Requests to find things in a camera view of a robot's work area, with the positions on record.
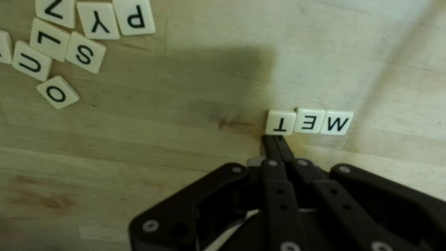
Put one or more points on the white tile letter P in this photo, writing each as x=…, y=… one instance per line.
x=134, y=18

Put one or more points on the white tile letter L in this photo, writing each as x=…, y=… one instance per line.
x=49, y=40

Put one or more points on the white tile letter O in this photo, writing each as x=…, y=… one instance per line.
x=59, y=93

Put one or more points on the white tile letter M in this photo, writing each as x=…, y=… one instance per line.
x=336, y=124

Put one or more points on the white tile letter S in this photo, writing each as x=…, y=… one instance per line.
x=85, y=54

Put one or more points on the white tile letter Z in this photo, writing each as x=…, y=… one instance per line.
x=57, y=12

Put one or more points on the white tile letter E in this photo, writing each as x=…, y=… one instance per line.
x=310, y=121

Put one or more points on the white tile letter U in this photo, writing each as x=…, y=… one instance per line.
x=31, y=62

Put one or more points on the white tile letter T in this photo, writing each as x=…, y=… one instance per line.
x=280, y=124

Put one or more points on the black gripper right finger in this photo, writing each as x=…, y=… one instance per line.
x=350, y=223

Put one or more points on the white tile letter Y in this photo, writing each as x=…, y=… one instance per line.
x=98, y=20

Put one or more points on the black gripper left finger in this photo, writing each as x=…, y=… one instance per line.
x=280, y=209

